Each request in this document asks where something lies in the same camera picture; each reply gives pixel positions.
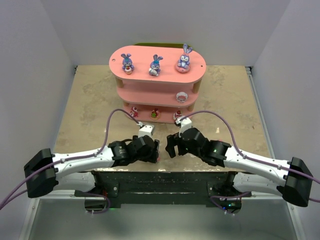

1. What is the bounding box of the pink white toy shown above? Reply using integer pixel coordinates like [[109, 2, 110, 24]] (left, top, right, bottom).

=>
[[175, 91, 189, 104]]

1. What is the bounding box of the red white strawberry toy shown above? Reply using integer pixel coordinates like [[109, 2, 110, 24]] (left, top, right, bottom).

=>
[[172, 110, 184, 122]]

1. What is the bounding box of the red pink cake toy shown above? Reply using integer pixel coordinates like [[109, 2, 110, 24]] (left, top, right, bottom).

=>
[[130, 106, 139, 118]]

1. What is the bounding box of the pink three-tier shelf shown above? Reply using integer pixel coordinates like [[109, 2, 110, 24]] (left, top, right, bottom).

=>
[[109, 45, 206, 124]]

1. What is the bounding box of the black base frame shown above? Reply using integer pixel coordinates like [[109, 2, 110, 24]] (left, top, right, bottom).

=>
[[74, 171, 242, 214]]

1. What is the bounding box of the purple bunny with bottle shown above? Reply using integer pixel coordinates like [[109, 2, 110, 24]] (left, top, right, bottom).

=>
[[148, 54, 163, 77]]

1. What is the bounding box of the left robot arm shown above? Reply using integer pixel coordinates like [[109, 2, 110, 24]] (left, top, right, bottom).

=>
[[24, 135, 160, 199]]

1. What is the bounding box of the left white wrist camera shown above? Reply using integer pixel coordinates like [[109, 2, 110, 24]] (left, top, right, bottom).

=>
[[137, 121, 155, 138]]

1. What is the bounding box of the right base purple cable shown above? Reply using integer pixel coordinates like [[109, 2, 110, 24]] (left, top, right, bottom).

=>
[[209, 191, 252, 216]]

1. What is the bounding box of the purple bunny with cupcake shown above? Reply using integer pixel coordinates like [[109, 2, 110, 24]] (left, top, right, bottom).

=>
[[120, 53, 135, 75]]

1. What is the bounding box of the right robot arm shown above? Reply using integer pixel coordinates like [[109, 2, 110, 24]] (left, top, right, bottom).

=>
[[165, 127, 312, 207]]

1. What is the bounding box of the round pink flower toy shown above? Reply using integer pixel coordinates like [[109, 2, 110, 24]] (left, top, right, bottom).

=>
[[150, 108, 161, 120]]

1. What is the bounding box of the green board behind shelf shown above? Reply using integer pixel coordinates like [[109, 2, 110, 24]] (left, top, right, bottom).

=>
[[134, 42, 184, 49]]

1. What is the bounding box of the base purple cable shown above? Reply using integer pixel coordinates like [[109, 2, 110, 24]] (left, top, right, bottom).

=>
[[84, 193, 112, 215], [209, 191, 252, 216]]

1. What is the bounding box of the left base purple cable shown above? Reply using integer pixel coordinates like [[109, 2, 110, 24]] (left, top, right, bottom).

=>
[[84, 193, 112, 215]]

